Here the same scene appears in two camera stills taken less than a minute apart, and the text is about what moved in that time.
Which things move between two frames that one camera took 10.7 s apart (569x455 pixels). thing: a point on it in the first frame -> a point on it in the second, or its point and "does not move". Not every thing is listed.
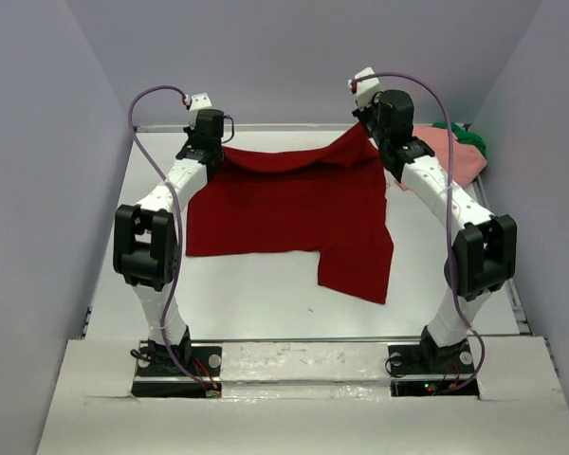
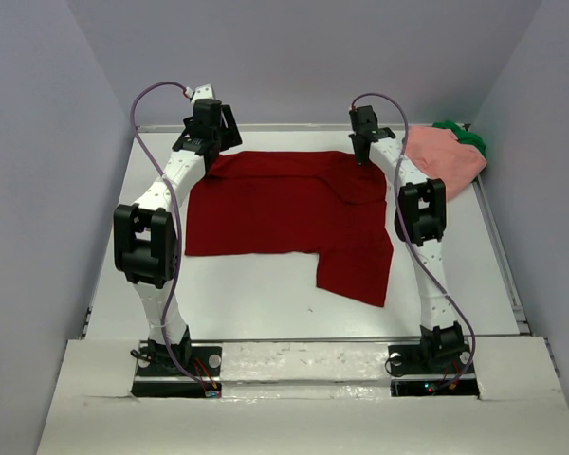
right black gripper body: [370, 118] -> [362, 159]
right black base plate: [424, 370] does not move
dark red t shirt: [329, 200] does not move
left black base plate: [156, 376] does not move
